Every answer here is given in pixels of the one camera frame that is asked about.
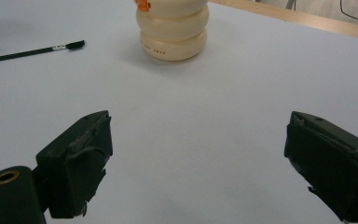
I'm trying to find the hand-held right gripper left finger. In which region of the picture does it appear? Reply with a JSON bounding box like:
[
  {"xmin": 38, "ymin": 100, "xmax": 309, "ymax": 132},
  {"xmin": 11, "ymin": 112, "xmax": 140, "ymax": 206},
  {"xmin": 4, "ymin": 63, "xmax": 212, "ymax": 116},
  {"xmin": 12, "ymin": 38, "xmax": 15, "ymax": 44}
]
[{"xmin": 35, "ymin": 110, "xmax": 114, "ymax": 219}]

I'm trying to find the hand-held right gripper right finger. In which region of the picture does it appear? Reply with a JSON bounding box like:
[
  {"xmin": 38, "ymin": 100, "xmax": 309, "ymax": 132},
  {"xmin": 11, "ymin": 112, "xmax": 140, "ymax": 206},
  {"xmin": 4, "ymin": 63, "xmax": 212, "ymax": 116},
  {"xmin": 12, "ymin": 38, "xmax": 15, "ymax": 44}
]
[{"xmin": 283, "ymin": 110, "xmax": 358, "ymax": 224}]

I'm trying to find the black pencil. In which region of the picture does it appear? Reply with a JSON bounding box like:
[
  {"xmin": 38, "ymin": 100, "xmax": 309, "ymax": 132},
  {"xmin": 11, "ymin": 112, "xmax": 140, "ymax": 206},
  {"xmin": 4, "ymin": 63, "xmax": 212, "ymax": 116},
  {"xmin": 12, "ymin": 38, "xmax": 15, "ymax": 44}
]
[{"xmin": 0, "ymin": 39, "xmax": 86, "ymax": 65}]

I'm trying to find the cream ribbed pen holder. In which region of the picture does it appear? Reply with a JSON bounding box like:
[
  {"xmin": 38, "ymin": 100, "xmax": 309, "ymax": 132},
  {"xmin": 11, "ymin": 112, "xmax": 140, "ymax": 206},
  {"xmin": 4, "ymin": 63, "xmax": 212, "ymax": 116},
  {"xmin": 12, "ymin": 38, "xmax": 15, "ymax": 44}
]
[{"xmin": 135, "ymin": 0, "xmax": 211, "ymax": 63}]

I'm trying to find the white table cover sheet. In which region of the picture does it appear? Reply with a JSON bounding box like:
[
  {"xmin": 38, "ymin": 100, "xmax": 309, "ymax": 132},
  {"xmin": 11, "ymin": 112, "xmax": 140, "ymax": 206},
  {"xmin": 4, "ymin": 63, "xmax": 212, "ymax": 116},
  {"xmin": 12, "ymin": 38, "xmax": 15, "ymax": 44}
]
[{"xmin": 0, "ymin": 0, "xmax": 358, "ymax": 224}]

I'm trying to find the wooden table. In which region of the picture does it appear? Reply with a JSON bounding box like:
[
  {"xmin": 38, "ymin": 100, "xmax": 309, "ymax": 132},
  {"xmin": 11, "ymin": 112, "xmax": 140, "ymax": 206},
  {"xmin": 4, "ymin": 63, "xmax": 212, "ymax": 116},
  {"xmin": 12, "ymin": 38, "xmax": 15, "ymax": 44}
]
[{"xmin": 209, "ymin": 0, "xmax": 358, "ymax": 43}]

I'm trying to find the black floor cable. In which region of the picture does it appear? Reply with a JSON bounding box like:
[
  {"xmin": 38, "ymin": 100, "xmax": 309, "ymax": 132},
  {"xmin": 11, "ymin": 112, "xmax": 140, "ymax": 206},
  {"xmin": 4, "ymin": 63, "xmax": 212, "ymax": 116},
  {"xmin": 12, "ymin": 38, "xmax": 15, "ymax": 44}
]
[{"xmin": 339, "ymin": 0, "xmax": 358, "ymax": 23}]

